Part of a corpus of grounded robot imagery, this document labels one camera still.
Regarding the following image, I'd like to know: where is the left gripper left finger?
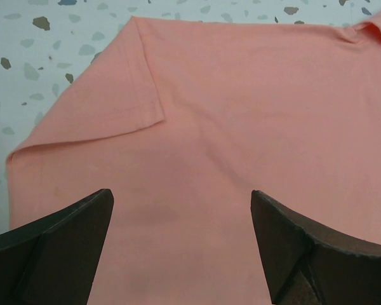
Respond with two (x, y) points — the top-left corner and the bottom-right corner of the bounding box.
(0, 189), (114, 305)

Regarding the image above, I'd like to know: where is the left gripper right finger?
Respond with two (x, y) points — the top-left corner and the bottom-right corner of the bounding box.
(251, 191), (381, 304)

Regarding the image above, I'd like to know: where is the salmon pink t-shirt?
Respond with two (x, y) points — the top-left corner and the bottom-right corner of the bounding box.
(6, 12), (381, 304)

